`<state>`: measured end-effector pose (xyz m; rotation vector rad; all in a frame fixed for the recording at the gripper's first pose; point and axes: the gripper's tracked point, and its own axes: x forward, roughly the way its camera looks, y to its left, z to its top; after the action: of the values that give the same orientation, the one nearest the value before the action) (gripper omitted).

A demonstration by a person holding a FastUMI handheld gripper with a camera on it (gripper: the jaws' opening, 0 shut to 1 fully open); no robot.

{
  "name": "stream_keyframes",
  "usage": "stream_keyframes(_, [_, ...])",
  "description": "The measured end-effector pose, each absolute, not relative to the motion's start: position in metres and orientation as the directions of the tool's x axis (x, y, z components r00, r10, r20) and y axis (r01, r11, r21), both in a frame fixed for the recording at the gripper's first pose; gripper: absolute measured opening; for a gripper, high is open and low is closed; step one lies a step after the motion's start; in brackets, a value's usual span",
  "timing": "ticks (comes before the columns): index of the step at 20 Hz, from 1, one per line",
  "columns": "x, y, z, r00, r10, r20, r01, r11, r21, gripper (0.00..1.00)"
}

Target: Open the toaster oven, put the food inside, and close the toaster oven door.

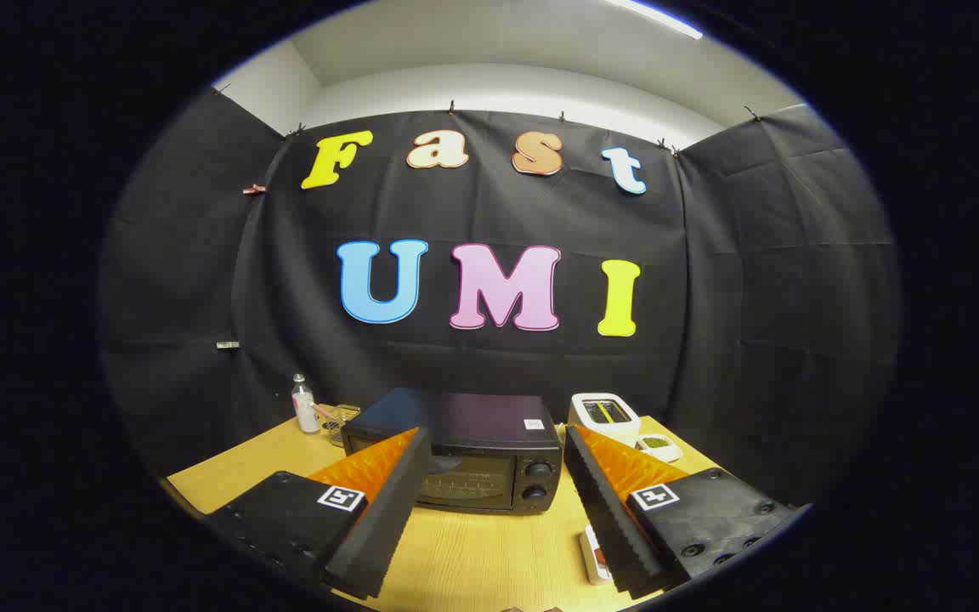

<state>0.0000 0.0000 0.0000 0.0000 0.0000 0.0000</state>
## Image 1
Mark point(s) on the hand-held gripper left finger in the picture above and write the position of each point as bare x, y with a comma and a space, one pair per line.
387, 510

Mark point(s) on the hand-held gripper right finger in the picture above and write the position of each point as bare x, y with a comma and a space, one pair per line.
604, 510

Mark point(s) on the black toaster oven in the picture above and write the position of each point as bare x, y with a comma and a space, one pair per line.
489, 425

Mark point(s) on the white slot toaster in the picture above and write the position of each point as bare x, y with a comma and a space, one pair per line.
604, 412

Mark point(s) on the white rectangular tray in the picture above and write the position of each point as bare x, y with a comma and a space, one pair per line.
589, 552

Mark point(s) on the white divided bean dish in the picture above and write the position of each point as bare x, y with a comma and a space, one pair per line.
658, 444

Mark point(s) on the small glass container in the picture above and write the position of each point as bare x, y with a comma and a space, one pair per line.
340, 423

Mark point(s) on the small clear bottle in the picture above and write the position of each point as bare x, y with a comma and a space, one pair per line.
306, 412

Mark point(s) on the black backdrop cloth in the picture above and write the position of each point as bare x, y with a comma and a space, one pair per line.
472, 357

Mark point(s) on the pink clip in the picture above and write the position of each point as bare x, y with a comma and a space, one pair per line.
255, 189

